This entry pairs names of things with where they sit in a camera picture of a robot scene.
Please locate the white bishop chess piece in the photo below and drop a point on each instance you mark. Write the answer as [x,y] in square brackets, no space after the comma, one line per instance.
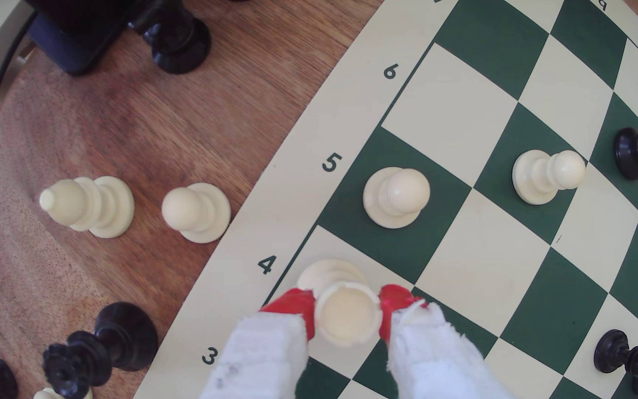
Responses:
[92,205]

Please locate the white pawn chess piece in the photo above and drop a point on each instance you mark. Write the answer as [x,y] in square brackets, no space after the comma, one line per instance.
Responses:
[194,211]
[402,194]
[546,174]

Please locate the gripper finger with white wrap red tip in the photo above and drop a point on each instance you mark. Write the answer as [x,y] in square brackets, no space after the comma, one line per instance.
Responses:
[266,354]
[435,360]

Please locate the green and cream chess mat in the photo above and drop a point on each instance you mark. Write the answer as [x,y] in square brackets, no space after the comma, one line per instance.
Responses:
[463,100]

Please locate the black clamp block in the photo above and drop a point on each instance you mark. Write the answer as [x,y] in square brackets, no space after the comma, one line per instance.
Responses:
[75,39]

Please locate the black queen chess piece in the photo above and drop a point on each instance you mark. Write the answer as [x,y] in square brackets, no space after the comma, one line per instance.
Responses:
[114,338]

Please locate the white rook chess piece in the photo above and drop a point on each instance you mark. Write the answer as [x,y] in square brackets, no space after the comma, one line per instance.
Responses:
[346,313]

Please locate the black pawn chess piece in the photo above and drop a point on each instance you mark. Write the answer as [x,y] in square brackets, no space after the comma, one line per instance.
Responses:
[180,41]

